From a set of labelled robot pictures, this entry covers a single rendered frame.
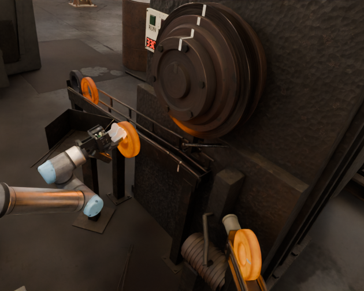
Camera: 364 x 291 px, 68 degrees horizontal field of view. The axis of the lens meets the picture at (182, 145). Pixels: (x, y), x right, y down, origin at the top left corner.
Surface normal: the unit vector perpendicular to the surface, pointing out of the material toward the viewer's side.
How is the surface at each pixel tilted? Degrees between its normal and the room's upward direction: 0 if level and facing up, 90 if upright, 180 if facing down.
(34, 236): 0
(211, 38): 35
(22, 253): 0
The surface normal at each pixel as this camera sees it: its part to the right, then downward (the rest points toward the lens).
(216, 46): 0.11, -0.18
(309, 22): -0.73, 0.32
